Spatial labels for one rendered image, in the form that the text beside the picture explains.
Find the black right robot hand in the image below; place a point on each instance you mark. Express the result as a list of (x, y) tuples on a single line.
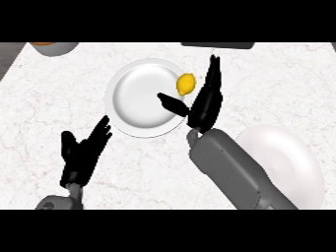
[(205, 105)]

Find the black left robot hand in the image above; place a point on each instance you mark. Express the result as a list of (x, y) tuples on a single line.
[(80, 157)]

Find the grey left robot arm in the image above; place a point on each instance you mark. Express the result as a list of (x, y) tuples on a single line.
[(64, 199)]

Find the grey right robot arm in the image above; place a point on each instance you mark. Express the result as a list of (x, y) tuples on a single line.
[(236, 172)]

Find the yellow lemon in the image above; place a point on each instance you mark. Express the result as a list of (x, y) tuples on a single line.
[(185, 84)]

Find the white round plate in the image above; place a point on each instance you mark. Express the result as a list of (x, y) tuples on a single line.
[(144, 97), (286, 160)]

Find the dark grey flat object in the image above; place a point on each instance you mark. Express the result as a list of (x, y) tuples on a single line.
[(218, 45)]

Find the grey bowl with orange contents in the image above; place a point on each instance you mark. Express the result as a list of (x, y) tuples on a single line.
[(54, 48)]

